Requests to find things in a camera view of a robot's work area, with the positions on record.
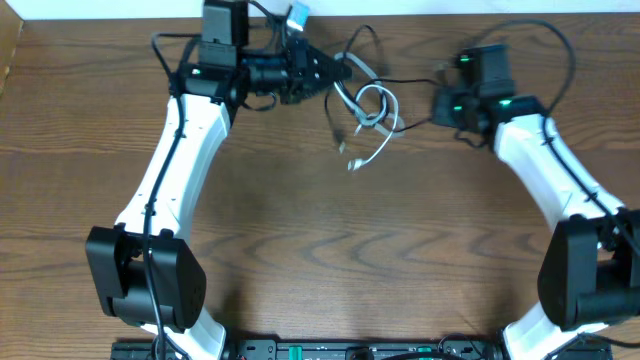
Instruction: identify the black USB cable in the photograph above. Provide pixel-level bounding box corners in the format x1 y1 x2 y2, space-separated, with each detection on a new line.
323 23 441 154

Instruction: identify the white USB cable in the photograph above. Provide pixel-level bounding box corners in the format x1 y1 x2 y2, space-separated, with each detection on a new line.
332 51 407 173

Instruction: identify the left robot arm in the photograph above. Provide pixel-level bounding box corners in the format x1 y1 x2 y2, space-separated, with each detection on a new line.
86 1 351 359

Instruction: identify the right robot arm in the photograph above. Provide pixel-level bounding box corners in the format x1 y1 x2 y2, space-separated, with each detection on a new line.
433 45 639 359

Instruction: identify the cardboard panel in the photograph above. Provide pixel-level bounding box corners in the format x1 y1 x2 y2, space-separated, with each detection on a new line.
0 0 24 94

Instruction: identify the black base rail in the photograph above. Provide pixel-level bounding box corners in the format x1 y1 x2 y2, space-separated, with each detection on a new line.
108 337 613 360

